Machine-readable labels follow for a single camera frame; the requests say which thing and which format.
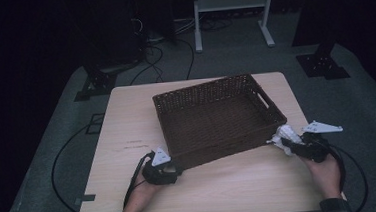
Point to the brown woven basket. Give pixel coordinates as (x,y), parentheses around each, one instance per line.
(217,120)

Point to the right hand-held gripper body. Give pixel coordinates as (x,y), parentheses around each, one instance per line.
(317,147)

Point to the person's left hand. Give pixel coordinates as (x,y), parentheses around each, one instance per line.
(140,196)

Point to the black stand base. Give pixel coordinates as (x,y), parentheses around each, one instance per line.
(97,84)
(321,65)

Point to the black tape strip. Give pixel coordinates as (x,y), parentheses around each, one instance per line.
(87,198)

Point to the white metal stand frame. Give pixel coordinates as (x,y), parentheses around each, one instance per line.
(232,1)

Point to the white knitted cloth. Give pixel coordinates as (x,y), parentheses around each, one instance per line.
(288,134)

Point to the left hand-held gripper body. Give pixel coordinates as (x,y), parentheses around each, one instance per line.
(157,176)

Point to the person's right hand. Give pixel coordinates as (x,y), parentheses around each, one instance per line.
(328,176)

